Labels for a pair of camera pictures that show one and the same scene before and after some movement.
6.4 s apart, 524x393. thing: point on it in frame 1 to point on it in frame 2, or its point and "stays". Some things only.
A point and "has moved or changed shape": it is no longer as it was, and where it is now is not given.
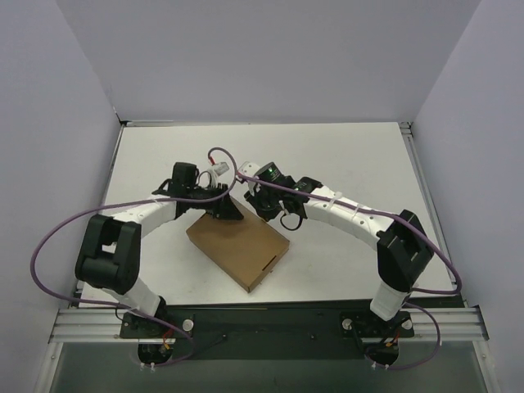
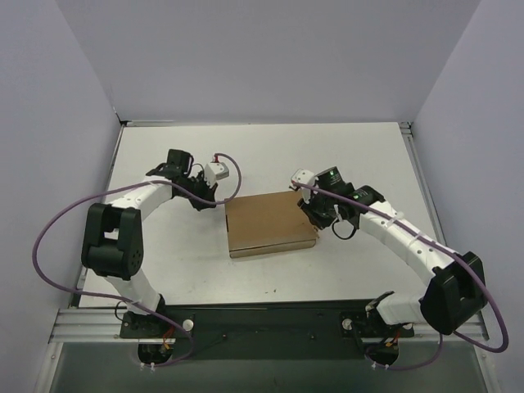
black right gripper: (262, 197) to (313, 214)
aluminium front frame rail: (458, 324) stays
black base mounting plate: (251, 332) stays
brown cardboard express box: (246, 249) has moved or changed shape
